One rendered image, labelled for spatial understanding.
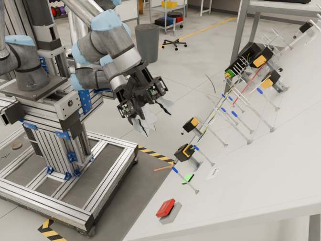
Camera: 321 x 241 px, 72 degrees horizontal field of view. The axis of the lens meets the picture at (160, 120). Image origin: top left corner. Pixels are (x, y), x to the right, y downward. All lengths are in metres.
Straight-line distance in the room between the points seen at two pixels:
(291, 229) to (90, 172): 1.48
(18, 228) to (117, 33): 1.82
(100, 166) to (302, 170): 1.76
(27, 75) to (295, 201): 1.12
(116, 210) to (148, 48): 3.02
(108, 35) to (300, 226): 1.01
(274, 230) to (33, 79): 1.24
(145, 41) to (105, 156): 2.62
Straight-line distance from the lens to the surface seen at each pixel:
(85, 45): 0.69
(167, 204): 0.65
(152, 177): 2.15
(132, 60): 0.63
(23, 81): 1.22
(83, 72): 1.01
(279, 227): 1.10
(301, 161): 0.45
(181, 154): 0.76
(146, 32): 4.15
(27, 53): 1.18
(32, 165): 2.26
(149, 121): 0.69
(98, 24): 0.63
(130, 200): 2.02
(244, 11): 1.53
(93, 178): 1.96
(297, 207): 0.38
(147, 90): 0.64
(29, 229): 2.13
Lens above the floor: 1.68
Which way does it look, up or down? 37 degrees down
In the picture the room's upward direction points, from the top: straight up
